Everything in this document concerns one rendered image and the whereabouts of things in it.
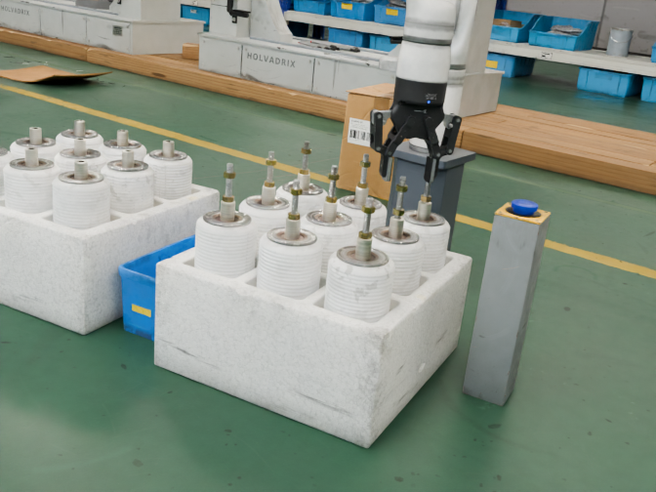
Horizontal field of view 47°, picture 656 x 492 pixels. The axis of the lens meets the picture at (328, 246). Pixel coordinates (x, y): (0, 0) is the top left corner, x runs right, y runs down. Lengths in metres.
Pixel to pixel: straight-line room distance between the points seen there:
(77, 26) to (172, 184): 3.36
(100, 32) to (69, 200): 3.36
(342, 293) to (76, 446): 0.41
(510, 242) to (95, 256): 0.68
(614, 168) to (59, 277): 2.08
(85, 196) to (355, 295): 0.52
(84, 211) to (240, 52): 2.60
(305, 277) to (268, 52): 2.70
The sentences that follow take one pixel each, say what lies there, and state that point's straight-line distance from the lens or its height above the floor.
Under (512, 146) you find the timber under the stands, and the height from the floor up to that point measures 0.06.
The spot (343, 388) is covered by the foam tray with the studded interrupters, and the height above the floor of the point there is 0.08.
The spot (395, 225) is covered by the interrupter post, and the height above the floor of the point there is 0.27.
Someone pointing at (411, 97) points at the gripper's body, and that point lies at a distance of 1.09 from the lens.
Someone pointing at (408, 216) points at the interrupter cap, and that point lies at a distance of 1.28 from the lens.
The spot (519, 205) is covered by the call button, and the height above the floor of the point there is 0.33.
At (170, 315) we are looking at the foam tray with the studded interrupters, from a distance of 1.21.
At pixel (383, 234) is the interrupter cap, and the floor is 0.25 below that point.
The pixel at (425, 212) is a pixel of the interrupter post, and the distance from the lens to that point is 1.27.
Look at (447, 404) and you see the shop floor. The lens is 1.24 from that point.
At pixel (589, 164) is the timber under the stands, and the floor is 0.06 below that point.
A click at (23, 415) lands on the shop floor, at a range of 1.17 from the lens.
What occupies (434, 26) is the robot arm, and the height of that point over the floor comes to 0.57.
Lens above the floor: 0.63
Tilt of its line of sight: 20 degrees down
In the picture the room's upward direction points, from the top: 6 degrees clockwise
